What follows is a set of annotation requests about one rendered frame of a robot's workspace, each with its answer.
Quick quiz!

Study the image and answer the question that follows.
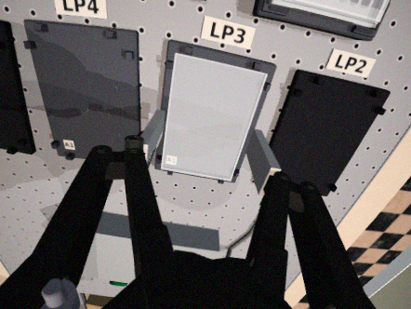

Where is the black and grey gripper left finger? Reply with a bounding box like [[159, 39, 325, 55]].
[[0, 110, 193, 309]]

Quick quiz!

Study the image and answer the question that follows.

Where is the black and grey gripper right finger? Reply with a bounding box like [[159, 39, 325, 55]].
[[242, 129, 376, 309]]

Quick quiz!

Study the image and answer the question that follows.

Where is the translucent white plate lid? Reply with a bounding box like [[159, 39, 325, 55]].
[[161, 52, 268, 181]]

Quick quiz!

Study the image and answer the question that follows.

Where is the white button panel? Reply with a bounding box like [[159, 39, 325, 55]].
[[80, 211, 255, 287]]

